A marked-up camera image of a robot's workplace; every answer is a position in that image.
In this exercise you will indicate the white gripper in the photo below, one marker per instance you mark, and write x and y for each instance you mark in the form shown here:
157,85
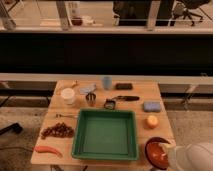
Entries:
169,150

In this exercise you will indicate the red-brown bowl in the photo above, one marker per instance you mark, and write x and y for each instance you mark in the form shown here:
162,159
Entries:
155,154

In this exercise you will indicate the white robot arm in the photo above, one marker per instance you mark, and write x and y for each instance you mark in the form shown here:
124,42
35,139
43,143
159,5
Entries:
191,157

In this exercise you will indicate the green plastic tray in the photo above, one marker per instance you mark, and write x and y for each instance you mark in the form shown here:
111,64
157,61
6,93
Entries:
105,135

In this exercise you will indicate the orange round fruit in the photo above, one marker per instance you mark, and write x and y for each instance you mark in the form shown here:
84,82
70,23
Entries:
152,121

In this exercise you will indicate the blue sponge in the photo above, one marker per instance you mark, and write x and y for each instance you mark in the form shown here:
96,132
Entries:
152,107

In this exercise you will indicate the small black square container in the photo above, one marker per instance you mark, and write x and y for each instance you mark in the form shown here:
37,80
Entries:
110,104

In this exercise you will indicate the dark brown rectangular block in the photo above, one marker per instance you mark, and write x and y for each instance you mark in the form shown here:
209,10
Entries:
123,86

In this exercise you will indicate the blue translucent cup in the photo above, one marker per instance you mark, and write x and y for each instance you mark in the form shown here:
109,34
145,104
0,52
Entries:
107,82

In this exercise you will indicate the metal cup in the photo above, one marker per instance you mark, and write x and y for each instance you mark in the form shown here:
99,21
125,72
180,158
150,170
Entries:
91,99

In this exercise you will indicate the white plastic cup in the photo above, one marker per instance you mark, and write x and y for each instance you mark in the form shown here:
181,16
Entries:
68,95

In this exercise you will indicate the orange chili pepper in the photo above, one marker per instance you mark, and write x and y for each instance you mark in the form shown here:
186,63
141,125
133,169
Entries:
47,149

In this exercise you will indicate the office chair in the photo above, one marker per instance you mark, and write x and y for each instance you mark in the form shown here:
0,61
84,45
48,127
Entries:
183,9

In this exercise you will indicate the black object on floor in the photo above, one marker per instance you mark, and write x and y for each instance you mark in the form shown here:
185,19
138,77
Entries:
15,127

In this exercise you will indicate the black-handled knife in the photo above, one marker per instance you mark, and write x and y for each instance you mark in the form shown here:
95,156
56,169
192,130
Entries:
126,98

